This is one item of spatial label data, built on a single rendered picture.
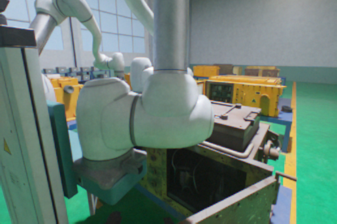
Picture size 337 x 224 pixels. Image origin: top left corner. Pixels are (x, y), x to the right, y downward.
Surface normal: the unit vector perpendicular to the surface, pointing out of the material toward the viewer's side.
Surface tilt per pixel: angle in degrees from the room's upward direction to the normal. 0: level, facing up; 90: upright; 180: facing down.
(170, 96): 77
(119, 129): 92
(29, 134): 90
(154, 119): 69
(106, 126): 87
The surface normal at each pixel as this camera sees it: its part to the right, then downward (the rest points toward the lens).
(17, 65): 0.87, 0.11
